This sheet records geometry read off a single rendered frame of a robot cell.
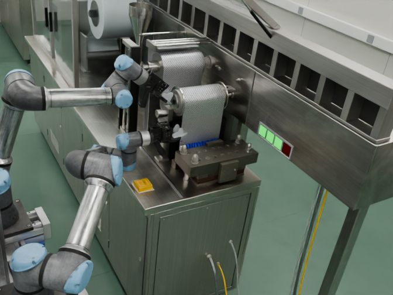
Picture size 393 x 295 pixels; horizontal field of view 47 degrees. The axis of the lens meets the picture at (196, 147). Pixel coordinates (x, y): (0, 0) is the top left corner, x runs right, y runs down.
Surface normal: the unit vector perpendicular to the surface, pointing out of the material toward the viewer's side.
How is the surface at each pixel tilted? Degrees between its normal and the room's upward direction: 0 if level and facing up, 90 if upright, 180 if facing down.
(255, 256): 0
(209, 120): 90
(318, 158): 90
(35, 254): 8
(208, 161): 0
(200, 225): 90
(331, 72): 90
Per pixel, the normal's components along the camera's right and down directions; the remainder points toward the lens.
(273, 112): -0.86, 0.17
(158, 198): 0.11, -0.86
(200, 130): 0.49, 0.49
